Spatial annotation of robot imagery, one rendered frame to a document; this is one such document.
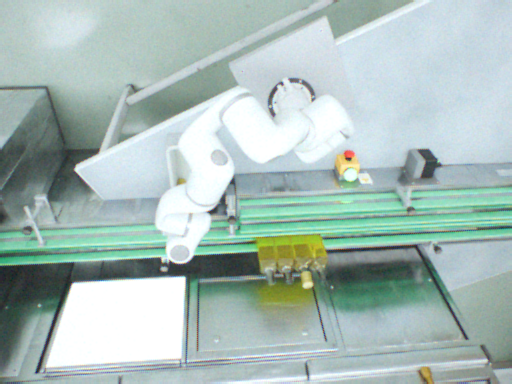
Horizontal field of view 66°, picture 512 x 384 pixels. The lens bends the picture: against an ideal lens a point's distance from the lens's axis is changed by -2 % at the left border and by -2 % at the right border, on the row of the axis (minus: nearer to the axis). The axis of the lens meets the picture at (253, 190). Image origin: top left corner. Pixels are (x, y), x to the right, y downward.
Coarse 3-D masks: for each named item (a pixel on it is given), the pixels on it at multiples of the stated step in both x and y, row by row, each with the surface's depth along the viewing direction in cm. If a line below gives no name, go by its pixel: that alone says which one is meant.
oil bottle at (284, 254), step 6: (276, 240) 139; (282, 240) 139; (288, 240) 139; (276, 246) 136; (282, 246) 136; (288, 246) 136; (276, 252) 135; (282, 252) 134; (288, 252) 134; (282, 258) 132; (288, 258) 132; (294, 258) 133; (282, 264) 131; (288, 264) 131
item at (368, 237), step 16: (480, 224) 155; (496, 224) 155; (208, 240) 147; (224, 240) 147; (240, 240) 147; (336, 240) 147; (352, 240) 147; (368, 240) 148; (384, 240) 148; (400, 240) 148; (416, 240) 148; (432, 240) 149; (0, 256) 140; (16, 256) 139; (32, 256) 139; (48, 256) 140; (64, 256) 140; (80, 256) 140; (96, 256) 140; (112, 256) 140; (128, 256) 140; (144, 256) 140; (160, 256) 141
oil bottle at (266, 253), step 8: (256, 240) 145; (264, 240) 139; (272, 240) 139; (264, 248) 136; (272, 248) 136; (264, 256) 133; (272, 256) 133; (264, 264) 131; (272, 264) 131; (264, 272) 132
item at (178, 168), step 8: (168, 152) 129; (176, 152) 138; (168, 160) 131; (176, 160) 140; (184, 160) 140; (168, 168) 133; (176, 168) 142; (184, 168) 142; (176, 176) 142; (184, 176) 144; (176, 184) 142
